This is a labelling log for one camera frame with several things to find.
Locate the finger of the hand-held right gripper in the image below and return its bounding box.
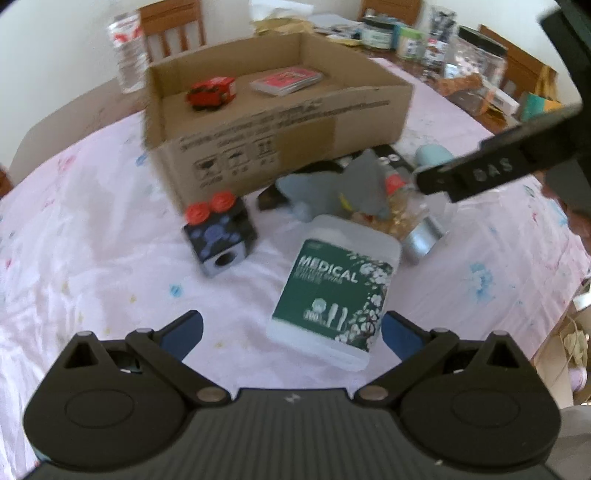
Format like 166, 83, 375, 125
413, 104, 583, 204

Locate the brown paper bag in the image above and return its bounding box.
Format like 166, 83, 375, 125
255, 18, 324, 37

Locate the dark lid glass jar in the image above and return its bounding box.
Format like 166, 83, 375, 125
361, 16, 399, 50

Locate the clear jar of utensils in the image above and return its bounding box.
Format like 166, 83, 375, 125
422, 7, 459, 70

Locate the grey shark plush toy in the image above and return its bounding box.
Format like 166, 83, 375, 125
277, 150, 399, 223

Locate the green label cotton swab box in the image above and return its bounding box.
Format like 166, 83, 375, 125
267, 215, 400, 371

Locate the brown cardboard box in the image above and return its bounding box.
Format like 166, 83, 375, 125
142, 33, 414, 217

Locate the floral pink tablecloth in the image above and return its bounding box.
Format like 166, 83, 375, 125
0, 58, 591, 480

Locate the red toy car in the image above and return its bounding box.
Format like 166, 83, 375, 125
187, 78, 237, 112

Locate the teal box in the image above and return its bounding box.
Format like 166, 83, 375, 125
519, 91, 565, 121

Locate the wrapped plastic cup stack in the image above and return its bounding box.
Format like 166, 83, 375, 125
108, 9, 149, 94

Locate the black lid clear jar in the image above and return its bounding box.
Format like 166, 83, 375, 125
444, 27, 509, 116

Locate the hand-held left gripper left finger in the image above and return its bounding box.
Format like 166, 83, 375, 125
58, 310, 230, 409

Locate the gold bead bottle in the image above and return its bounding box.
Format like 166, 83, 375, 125
385, 175, 432, 234

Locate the green lid container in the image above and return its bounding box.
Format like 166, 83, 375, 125
396, 25, 426, 61

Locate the light blue oval case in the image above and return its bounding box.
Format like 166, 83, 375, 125
416, 144, 455, 169

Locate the wooden chair back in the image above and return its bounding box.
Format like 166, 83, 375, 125
139, 0, 206, 63

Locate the black cube pencil sharpener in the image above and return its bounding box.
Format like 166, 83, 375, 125
182, 191, 258, 278

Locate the pink card pack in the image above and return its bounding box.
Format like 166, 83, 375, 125
250, 67, 324, 97

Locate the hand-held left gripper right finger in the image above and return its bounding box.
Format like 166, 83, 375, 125
353, 310, 536, 409

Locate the black digital timer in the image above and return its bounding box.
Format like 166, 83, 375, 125
335, 144, 419, 178

